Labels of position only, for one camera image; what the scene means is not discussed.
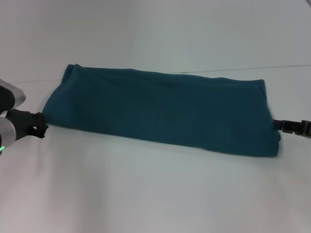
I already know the teal blue shirt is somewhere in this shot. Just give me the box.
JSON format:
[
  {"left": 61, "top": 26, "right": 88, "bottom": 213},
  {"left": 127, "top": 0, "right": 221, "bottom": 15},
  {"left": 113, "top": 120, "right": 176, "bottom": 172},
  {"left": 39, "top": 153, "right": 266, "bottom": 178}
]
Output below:
[{"left": 41, "top": 63, "right": 282, "bottom": 159}]

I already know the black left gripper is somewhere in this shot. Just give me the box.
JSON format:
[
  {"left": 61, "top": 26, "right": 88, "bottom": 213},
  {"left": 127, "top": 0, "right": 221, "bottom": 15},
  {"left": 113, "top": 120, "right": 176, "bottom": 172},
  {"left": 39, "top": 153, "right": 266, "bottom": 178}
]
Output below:
[{"left": 6, "top": 109, "right": 49, "bottom": 142}]

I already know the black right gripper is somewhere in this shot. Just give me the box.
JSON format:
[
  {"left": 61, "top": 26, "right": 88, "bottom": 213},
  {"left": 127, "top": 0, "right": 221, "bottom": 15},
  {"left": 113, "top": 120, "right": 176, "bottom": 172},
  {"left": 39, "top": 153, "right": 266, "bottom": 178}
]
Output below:
[{"left": 272, "top": 118, "right": 311, "bottom": 139}]

